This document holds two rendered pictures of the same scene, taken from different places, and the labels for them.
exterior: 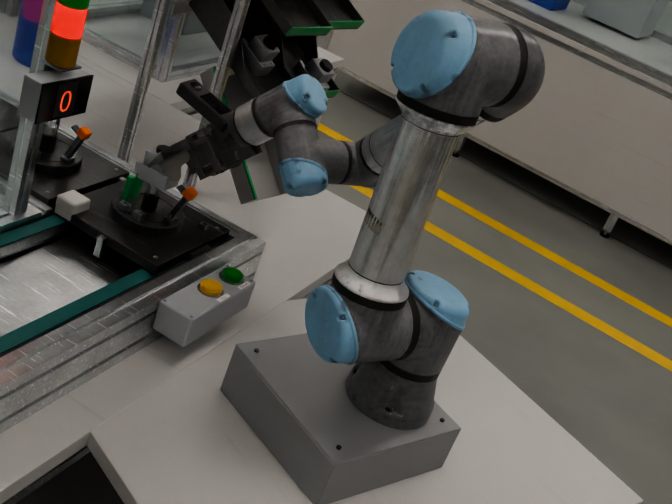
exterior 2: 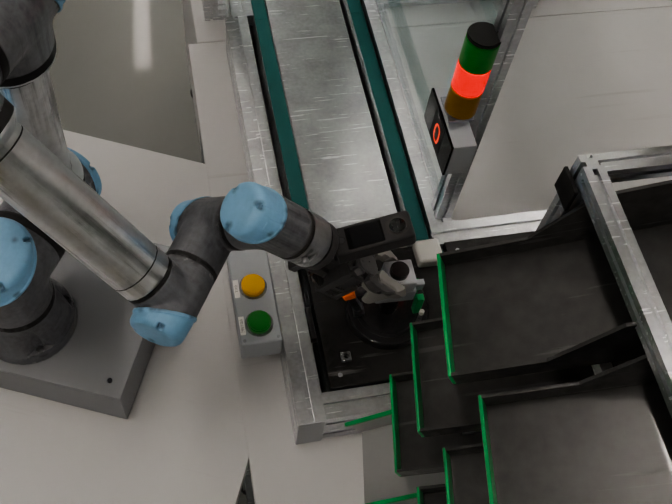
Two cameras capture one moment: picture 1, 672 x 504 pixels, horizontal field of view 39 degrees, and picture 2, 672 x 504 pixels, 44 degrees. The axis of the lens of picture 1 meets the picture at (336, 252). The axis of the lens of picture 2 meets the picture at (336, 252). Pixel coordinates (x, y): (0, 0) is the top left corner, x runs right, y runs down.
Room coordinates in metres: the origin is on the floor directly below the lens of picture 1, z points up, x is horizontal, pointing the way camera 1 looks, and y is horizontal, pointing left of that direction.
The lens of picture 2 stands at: (2.06, -0.12, 2.24)
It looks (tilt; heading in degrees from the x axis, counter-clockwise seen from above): 59 degrees down; 142
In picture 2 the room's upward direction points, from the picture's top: 10 degrees clockwise
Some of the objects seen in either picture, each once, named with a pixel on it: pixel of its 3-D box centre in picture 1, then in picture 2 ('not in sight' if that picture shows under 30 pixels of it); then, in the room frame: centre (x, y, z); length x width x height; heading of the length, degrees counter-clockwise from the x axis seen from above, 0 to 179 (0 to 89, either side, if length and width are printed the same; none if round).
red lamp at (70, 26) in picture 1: (69, 18); (471, 74); (1.46, 0.53, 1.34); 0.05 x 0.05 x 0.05
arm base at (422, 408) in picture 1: (398, 375); (22, 308); (1.35, -0.17, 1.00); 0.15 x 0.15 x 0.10
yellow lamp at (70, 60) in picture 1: (63, 47); (463, 96); (1.46, 0.53, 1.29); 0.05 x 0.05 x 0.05
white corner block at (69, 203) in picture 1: (72, 206); (427, 255); (1.55, 0.48, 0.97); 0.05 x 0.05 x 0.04; 72
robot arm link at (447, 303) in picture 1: (422, 319); (4, 269); (1.35, -0.17, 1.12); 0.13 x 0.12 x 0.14; 130
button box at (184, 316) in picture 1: (206, 303); (252, 294); (1.46, 0.18, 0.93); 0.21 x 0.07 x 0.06; 162
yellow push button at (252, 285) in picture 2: (210, 289); (252, 286); (1.46, 0.18, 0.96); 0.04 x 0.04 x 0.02
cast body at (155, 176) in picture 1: (156, 162); (401, 279); (1.61, 0.37, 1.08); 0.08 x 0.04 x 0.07; 72
